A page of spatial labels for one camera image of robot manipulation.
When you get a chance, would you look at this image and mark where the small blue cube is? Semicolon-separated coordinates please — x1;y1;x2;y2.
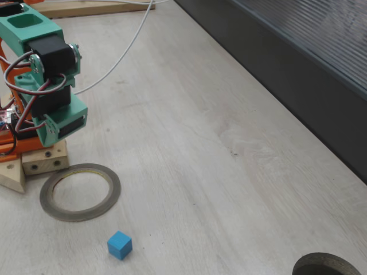
107;230;133;261

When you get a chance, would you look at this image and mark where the wooden base block with holes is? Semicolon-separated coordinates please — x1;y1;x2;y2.
21;139;71;175

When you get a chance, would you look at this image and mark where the red controller circuit board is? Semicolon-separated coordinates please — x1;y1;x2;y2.
0;110;15;127

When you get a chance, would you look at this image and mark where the flat tan wooden board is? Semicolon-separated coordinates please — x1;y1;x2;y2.
28;0;156;19

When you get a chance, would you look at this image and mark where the orange circuit board mount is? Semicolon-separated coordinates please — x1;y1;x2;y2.
0;134;18;163

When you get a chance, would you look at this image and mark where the white USB cable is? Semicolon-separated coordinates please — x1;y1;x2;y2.
73;0;170;95

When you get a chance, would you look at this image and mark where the grey ring of tape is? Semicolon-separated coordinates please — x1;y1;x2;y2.
39;163;122;223

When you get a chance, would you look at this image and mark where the frosted partition with grey frame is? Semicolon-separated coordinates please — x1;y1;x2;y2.
174;0;367;186

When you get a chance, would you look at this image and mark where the round table cable hole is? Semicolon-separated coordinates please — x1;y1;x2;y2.
291;252;362;275

